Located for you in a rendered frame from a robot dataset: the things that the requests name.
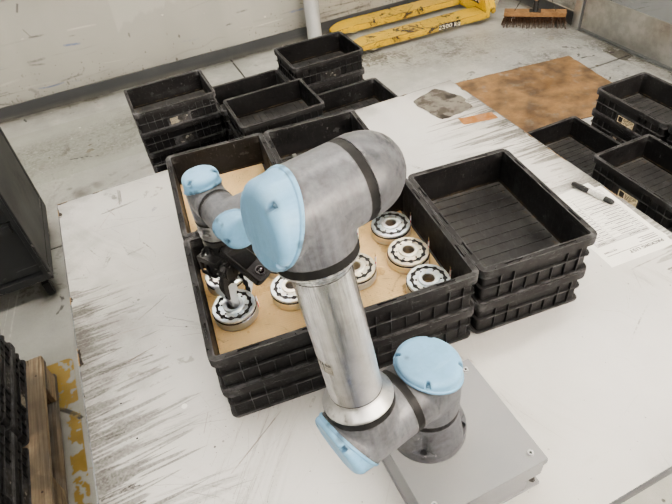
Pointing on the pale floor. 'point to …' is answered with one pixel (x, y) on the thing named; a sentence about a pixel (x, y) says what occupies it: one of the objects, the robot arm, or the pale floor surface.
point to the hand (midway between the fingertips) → (244, 298)
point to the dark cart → (22, 228)
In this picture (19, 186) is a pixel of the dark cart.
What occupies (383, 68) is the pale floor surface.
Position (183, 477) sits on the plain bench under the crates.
